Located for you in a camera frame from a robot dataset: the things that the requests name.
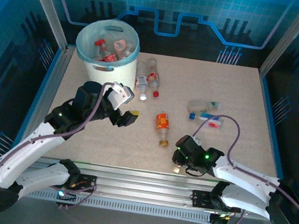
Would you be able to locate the cloudy bottle green cap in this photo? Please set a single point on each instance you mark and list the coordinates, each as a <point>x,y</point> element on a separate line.
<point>199,105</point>

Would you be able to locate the orange label gold cap bottle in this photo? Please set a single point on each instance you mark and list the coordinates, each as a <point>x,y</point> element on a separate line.
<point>162,122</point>

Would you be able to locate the white plastic bin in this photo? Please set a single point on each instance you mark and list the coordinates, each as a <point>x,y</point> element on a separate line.
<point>121,77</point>

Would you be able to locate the aluminium frame post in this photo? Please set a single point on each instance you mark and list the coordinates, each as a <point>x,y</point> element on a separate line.
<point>46,0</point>
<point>291,34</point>

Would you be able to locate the pink label plastic bottle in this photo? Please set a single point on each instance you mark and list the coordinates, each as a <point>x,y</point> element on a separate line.
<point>119,44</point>

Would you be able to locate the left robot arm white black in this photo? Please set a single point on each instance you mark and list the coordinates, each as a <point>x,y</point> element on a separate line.
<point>26,153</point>

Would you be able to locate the clear bottle red-white label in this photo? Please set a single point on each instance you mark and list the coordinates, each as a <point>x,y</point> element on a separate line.
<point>153,78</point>

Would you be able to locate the black control box green light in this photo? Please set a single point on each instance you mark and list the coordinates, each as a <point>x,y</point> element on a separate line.
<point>66,200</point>

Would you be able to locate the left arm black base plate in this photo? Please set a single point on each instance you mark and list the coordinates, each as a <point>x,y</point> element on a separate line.
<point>86,182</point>

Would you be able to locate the light blue bin liner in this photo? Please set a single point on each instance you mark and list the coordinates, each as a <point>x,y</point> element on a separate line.
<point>88,33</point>

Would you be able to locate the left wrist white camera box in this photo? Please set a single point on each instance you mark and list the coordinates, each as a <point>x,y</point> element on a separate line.
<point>121,95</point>

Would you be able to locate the clear bottle white cap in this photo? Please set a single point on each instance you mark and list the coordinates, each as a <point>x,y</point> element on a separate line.
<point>142,80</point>

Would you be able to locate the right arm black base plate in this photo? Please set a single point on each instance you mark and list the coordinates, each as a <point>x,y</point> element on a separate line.
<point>201,200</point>

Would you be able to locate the aluminium mounting rail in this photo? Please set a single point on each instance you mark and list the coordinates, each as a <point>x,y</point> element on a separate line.
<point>142,183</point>

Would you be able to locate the blue table edge strip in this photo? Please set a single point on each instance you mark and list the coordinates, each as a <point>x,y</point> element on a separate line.
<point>270,115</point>

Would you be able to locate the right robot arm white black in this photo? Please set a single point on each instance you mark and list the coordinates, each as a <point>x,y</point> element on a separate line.
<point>246,178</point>

